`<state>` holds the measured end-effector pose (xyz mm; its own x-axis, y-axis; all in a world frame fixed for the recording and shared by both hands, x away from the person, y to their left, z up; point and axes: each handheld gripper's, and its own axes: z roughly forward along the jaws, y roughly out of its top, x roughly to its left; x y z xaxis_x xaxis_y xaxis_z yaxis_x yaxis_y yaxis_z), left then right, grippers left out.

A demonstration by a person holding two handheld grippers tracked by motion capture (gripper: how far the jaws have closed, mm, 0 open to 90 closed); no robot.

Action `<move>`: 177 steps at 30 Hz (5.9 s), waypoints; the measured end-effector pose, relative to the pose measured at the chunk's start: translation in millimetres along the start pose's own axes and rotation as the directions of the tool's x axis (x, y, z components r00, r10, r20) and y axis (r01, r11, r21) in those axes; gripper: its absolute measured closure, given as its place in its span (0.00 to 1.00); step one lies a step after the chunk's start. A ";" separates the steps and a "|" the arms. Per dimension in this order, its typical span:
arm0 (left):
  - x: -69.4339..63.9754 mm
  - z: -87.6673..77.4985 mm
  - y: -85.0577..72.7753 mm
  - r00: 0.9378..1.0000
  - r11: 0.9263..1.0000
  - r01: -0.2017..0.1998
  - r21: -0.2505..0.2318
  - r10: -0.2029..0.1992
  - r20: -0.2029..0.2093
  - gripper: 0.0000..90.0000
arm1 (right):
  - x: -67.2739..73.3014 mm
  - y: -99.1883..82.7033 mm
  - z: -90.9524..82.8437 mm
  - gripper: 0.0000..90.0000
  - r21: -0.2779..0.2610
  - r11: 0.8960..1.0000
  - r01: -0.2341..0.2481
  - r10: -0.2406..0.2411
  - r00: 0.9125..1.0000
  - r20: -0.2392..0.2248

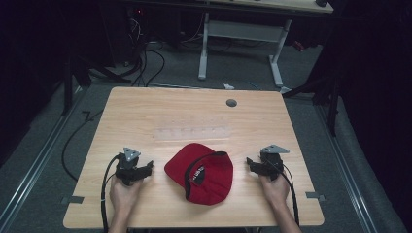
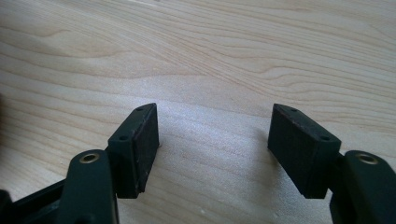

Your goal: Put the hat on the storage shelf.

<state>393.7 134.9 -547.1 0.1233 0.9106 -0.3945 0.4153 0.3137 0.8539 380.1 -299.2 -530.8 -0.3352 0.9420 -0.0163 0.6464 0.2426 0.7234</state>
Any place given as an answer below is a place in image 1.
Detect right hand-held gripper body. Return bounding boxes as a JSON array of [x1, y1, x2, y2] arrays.
[[258, 144, 291, 182]]

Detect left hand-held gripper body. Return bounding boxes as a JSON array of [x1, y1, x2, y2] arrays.
[[114, 147, 146, 187]]

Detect red baseball cap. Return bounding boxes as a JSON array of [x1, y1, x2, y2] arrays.
[[163, 142, 234, 207]]

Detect person's right hand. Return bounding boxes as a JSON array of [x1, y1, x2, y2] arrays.
[[258, 174, 291, 209]]

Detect person's left hand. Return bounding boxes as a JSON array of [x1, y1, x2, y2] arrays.
[[109, 176, 144, 216]]

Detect grey tape strip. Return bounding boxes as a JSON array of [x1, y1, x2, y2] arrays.
[[304, 191, 326, 203], [60, 195, 86, 206]]

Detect black metal stand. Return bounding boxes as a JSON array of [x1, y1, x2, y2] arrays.
[[281, 69, 343, 138], [60, 52, 132, 117]]

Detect white-framed background desk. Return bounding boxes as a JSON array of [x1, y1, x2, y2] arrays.
[[196, 0, 335, 89]]

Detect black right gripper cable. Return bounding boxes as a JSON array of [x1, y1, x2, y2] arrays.
[[271, 158, 300, 227]]

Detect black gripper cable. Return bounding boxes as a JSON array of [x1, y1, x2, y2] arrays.
[[99, 153, 123, 233], [271, 158, 300, 227]]

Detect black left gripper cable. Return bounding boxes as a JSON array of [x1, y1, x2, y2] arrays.
[[99, 153, 123, 233]]

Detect black floor cable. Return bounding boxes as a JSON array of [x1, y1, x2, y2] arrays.
[[60, 110, 105, 183]]

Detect metal floor rail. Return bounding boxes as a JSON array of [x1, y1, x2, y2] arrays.
[[0, 86, 90, 229], [314, 103, 379, 233]]

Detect bundle of black cables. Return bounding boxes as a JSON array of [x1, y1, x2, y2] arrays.
[[127, 13, 167, 88]]

